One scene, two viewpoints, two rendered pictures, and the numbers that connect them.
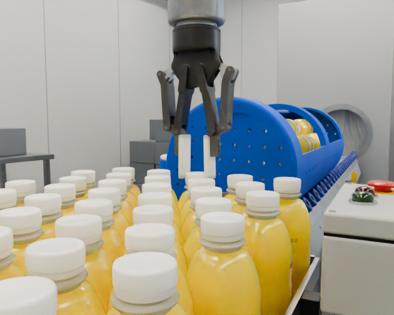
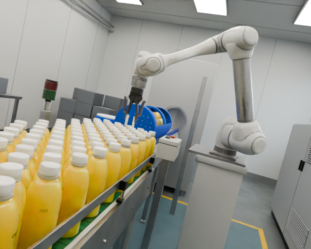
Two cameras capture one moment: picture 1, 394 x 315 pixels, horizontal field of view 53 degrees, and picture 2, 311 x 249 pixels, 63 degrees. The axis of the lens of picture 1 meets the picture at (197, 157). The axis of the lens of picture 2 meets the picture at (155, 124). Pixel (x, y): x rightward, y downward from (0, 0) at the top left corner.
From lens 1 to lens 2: 0.90 m
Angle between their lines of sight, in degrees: 15
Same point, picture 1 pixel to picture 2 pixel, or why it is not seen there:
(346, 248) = (162, 145)
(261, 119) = (147, 113)
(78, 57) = (40, 41)
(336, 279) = (159, 150)
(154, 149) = (75, 105)
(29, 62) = (11, 38)
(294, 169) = (153, 129)
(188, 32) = (136, 89)
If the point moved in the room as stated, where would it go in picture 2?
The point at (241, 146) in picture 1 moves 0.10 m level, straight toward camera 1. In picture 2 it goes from (139, 120) to (141, 121)
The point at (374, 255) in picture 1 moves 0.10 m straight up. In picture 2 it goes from (166, 146) to (171, 128)
